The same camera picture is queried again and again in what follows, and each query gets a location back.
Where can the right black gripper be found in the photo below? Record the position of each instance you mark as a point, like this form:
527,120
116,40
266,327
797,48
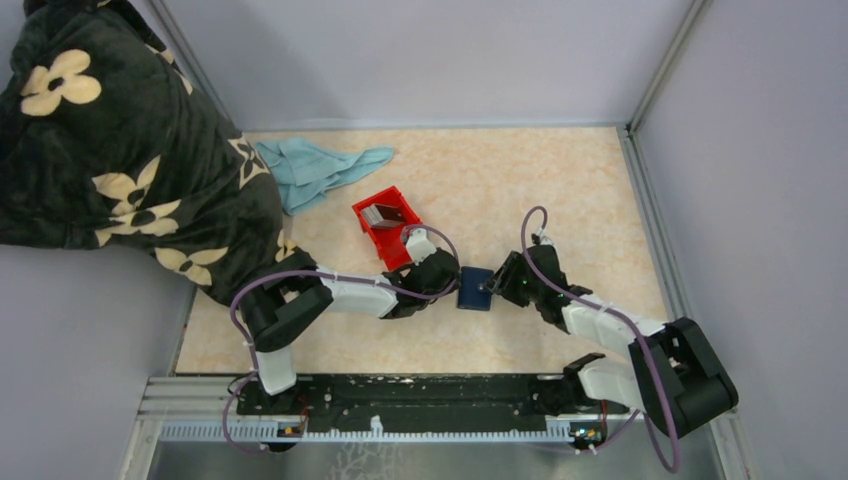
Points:
502,281

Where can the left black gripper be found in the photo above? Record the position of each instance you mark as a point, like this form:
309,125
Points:
449,285

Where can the navy leather card holder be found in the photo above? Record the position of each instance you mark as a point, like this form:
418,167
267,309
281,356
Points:
472,293

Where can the red plastic bin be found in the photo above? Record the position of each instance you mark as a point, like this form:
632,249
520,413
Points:
394,228

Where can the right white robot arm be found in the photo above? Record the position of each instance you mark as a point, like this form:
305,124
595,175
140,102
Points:
666,370

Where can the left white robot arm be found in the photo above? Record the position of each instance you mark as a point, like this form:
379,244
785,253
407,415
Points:
278,308

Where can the cards stack in bin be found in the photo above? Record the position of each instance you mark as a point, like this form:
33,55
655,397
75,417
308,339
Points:
381,216

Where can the light blue cloth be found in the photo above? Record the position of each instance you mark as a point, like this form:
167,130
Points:
305,172

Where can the black floral fleece blanket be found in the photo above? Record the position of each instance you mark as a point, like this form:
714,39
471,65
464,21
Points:
106,142

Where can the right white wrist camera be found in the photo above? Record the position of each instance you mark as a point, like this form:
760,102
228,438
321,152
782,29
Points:
540,237

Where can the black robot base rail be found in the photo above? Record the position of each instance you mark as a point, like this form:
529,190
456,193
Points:
532,408

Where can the aluminium frame post right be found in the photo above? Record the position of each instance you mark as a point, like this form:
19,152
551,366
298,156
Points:
692,18

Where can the aluminium frame post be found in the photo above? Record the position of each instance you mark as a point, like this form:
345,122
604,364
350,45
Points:
187,55
692,18

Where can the aluminium frame post left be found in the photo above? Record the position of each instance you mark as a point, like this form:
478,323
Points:
187,55

